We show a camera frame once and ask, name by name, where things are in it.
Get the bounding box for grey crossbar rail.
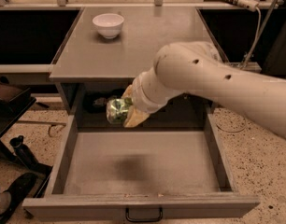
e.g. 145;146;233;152
0;64;53;74

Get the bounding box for green soda can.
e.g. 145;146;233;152
106;98;133;124

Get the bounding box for black side table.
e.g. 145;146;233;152
0;75;53;175

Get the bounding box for white ceramic bowl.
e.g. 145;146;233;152
93;13;124;39

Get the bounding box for grey metal cabinet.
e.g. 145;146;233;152
50;7;213;130

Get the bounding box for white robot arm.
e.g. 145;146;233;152
123;42;286;139

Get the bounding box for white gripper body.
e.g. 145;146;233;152
131;68;181;114

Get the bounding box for black drawer handle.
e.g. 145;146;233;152
125;208;164;223

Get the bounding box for open grey top drawer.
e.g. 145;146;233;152
22;115;259;221

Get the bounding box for black shoe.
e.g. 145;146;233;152
0;173;37;224

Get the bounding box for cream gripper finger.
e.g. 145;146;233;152
122;85;132;98
123;105;150;128

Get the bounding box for black bag under cabinet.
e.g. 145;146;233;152
82;89;124;113

